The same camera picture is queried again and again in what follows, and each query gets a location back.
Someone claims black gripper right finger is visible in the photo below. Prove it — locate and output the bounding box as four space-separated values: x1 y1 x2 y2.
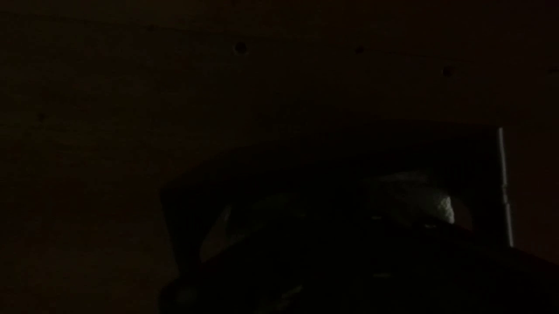
400 219 559 314

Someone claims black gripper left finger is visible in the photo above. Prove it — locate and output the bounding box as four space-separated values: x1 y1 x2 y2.
200 205 236 266

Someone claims dark cup with white item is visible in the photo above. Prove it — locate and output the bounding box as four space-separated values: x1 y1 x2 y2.
159 123 517 314

